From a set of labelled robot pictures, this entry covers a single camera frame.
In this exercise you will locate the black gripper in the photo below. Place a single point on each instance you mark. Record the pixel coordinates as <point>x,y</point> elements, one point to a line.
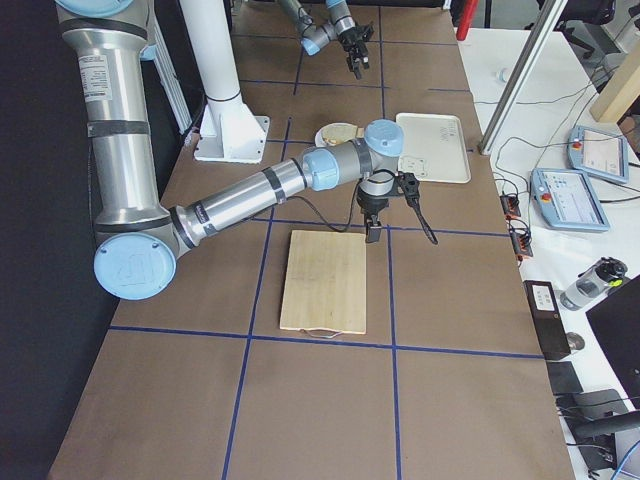
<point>352,40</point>
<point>373,205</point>

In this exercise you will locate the bread slice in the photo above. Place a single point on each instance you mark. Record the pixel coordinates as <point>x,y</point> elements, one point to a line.
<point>340,132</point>

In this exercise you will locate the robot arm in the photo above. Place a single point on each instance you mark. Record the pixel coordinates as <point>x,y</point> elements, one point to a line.
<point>140,241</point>
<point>320,25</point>

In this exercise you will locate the white round plate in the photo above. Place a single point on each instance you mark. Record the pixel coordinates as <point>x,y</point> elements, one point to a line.
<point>330,132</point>

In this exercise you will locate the wooden cutting board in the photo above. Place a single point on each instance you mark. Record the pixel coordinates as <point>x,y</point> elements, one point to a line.
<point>325,283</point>

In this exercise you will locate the cream bear serving tray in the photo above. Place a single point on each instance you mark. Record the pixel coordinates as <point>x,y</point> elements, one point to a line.
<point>434,148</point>

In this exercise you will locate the red object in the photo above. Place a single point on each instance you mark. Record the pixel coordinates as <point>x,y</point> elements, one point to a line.
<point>468,11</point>

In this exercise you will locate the paper cup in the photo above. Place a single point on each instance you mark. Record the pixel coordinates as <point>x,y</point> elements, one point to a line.
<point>503,75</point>

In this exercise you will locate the black power strip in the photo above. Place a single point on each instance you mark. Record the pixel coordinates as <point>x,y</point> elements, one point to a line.
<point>519,231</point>

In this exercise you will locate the black box with label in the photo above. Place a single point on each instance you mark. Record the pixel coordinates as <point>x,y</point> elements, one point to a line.
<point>547,320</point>

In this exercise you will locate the near teach pendant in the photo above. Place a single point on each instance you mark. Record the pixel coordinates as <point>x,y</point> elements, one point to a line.
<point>567,200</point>

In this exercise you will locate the teach pendant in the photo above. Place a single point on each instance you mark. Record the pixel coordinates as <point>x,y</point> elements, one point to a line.
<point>567,200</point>
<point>600,154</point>

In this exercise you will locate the far teach pendant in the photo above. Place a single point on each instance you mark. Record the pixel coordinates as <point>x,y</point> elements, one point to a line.
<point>600,154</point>

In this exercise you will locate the black monitor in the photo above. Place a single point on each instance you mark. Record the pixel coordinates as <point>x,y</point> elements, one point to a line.
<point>615,324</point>

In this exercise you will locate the metal board handle loop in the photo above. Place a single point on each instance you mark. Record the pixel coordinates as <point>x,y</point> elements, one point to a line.
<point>321,334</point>

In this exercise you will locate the white pedestal column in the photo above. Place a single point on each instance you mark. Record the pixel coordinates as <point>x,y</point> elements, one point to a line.
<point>229,131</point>

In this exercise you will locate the aluminium frame post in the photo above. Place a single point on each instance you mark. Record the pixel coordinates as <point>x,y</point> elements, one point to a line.
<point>537,38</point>

